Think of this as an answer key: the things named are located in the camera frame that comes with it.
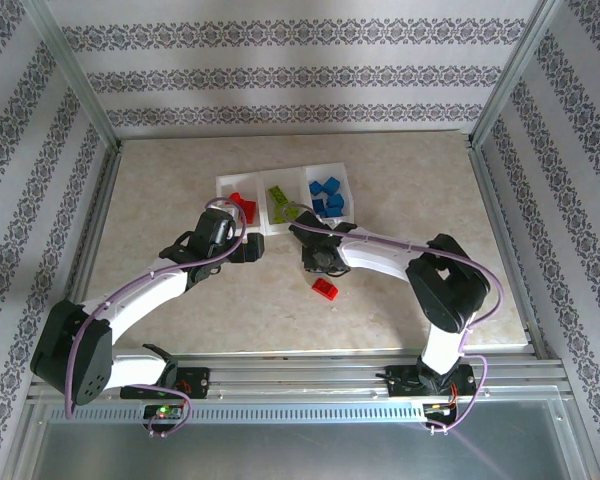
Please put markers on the aluminium side rail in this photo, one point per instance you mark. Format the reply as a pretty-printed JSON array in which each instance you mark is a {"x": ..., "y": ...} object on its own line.
[
  {"x": 500, "y": 210},
  {"x": 87, "y": 240}
]

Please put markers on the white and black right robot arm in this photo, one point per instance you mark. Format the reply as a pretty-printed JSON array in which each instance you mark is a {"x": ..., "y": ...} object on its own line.
[{"x": 380, "y": 255}]

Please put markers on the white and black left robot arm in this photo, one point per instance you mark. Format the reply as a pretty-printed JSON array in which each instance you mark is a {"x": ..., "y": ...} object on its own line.
[{"x": 145, "y": 295}]

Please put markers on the aluminium front rail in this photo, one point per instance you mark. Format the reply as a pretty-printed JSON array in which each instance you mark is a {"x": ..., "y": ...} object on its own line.
[{"x": 300, "y": 375}]

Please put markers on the left controller board with LED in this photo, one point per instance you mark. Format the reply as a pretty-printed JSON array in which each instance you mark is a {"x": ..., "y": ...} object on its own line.
[{"x": 164, "y": 411}]

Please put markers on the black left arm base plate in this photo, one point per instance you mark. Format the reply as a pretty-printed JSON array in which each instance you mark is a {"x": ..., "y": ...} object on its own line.
[{"x": 195, "y": 382}]

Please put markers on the white plastic bin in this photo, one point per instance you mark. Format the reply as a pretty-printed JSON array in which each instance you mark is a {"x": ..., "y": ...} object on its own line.
[
  {"x": 347, "y": 192},
  {"x": 265, "y": 220},
  {"x": 225, "y": 185}
]

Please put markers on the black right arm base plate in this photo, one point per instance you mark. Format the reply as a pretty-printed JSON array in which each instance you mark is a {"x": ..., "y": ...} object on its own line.
[{"x": 402, "y": 380}]

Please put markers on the slotted metal strip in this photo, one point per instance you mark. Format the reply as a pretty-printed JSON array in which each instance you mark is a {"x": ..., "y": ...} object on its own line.
[{"x": 300, "y": 413}]

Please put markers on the aluminium frame post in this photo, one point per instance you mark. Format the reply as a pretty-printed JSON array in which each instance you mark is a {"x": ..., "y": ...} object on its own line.
[
  {"x": 517, "y": 65},
  {"x": 67, "y": 65}
]

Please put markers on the red sloped lego brick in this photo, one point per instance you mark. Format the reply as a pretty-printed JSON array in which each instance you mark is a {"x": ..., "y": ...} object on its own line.
[{"x": 325, "y": 289}]

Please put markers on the right controller board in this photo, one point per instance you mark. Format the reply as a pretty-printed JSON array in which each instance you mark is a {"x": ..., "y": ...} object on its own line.
[{"x": 440, "y": 408}]

